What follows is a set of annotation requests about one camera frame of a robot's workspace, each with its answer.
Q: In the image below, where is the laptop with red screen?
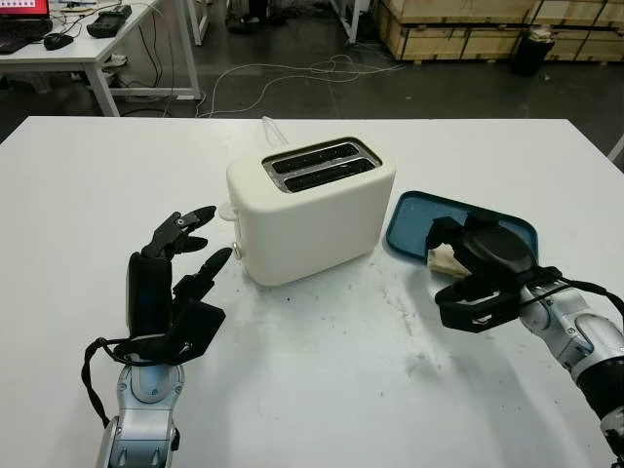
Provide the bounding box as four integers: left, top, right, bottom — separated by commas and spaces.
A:
0, 0, 54, 54

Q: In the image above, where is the grey furniture edge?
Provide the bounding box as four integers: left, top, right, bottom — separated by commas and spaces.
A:
606, 134, 624, 175

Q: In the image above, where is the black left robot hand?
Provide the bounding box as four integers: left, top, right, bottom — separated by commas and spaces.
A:
126, 205, 234, 338

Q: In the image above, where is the plywood shipping crate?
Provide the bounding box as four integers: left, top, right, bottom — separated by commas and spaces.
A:
372, 0, 542, 28
384, 21, 526, 62
530, 0, 624, 62

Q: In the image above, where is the white office desk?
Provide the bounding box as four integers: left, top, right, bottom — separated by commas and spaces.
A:
0, 0, 204, 118

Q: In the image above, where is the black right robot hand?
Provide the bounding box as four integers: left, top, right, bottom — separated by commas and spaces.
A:
425, 213, 537, 304

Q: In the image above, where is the white cable on floor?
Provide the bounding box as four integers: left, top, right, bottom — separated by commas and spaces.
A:
197, 52, 407, 119

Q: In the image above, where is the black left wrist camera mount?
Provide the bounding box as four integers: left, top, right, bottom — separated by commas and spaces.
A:
114, 297, 227, 367

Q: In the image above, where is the black trash bin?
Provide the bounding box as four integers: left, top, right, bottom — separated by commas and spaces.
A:
510, 26, 557, 78

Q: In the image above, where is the white toaster power cord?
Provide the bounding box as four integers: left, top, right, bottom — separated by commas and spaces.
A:
260, 115, 290, 148

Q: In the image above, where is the blue rectangular tray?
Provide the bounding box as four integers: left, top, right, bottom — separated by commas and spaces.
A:
384, 189, 540, 274

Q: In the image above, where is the black handheld controller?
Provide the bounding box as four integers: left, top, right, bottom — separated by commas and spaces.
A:
86, 4, 134, 39

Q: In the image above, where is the white table leg frame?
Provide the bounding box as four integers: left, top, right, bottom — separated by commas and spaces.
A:
182, 0, 212, 47
331, 0, 363, 46

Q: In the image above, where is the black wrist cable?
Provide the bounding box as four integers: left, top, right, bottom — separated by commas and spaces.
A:
81, 336, 129, 431
521, 265, 624, 321

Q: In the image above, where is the slice of bread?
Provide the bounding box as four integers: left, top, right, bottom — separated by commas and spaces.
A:
426, 245, 472, 281

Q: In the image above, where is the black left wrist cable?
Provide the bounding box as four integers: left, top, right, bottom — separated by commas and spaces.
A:
81, 336, 129, 431

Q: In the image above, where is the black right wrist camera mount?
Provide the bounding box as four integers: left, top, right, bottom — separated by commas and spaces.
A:
436, 287, 524, 334

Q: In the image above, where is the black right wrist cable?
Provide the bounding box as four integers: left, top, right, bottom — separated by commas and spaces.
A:
521, 265, 624, 321

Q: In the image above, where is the black hanging desk cable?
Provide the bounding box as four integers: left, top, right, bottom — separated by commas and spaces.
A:
138, 19, 166, 97

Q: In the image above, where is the black computer mouse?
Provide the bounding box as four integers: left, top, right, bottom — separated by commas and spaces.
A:
43, 32, 75, 52

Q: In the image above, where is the white two-slot toaster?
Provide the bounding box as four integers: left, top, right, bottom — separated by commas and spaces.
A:
225, 136, 397, 288

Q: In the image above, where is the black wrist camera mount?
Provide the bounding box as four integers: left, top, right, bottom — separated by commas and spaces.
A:
114, 297, 227, 367
436, 287, 524, 334

